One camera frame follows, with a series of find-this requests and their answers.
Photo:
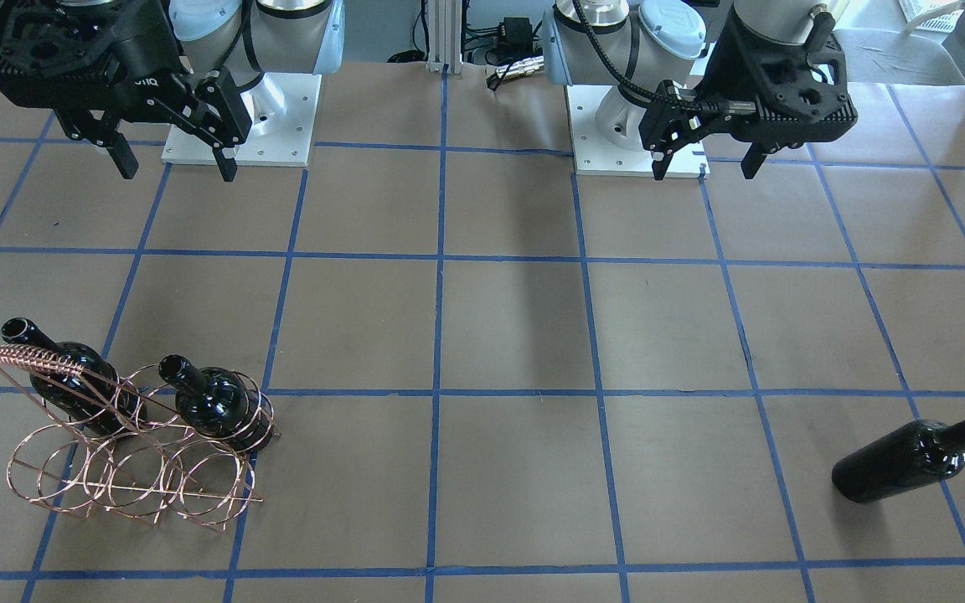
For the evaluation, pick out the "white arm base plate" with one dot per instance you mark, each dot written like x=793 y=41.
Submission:
x=600 y=142
x=282 y=108

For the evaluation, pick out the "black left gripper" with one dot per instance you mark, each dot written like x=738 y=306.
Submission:
x=724 y=69

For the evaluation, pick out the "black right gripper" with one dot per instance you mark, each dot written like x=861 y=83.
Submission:
x=141 y=60

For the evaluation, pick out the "dark wine bottle far slot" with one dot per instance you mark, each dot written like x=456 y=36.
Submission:
x=93 y=397

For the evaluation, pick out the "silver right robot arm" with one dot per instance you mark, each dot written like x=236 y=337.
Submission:
x=237 y=81

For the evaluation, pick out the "black power adapter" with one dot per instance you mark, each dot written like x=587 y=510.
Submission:
x=516 y=32

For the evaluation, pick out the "dark wine bottle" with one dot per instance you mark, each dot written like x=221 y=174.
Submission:
x=216 y=403
x=915 y=455

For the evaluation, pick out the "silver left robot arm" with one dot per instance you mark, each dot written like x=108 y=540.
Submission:
x=636 y=48

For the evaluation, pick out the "aluminium frame post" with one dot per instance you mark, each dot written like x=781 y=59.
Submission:
x=444 y=36

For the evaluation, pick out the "copper wire wine basket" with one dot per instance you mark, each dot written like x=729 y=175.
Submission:
x=151 y=470

